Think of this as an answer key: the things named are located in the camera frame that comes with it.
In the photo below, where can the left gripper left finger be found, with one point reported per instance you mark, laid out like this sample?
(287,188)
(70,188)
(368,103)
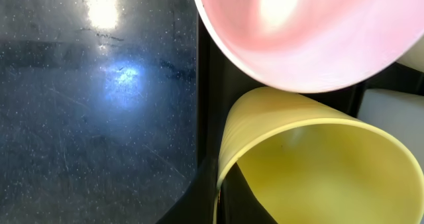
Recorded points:
(197,204)

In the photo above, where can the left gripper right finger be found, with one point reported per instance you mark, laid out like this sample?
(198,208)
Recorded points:
(240,207)

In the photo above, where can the yellow cup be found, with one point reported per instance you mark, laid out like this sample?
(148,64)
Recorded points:
(331,184)

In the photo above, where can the pink cup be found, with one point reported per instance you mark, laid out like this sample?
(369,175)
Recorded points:
(298,58)

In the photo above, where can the grey cup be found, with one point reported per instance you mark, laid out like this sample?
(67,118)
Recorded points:
(397,124)

